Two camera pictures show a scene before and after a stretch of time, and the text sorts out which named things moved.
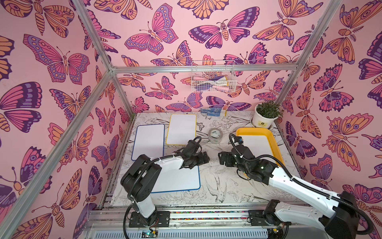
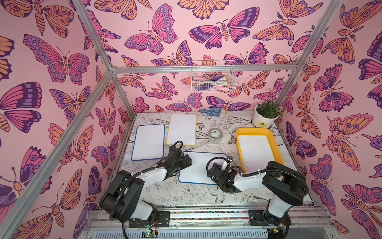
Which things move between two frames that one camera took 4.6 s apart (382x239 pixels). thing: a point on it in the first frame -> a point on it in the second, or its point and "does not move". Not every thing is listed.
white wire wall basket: (213, 76) does not move
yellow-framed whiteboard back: (182, 127) does not move
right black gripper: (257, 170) -> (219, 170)
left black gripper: (206, 156) -> (188, 163)
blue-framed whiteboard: (149, 141) does not move
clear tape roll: (215, 135) does not move
